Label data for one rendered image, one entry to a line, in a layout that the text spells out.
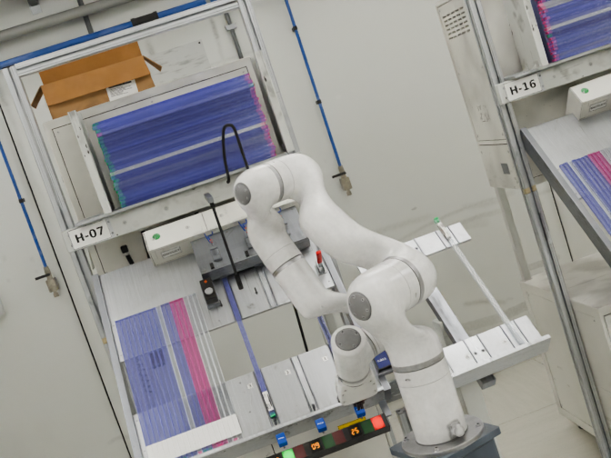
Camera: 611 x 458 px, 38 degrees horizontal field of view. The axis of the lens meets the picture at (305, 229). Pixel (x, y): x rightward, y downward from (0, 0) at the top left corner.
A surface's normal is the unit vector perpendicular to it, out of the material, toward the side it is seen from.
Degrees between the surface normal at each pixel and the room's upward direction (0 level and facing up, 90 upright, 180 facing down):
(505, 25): 90
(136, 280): 45
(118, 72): 75
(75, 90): 80
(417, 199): 90
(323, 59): 90
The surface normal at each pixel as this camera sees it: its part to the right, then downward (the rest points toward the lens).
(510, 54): 0.15, 0.07
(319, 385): -0.12, -0.61
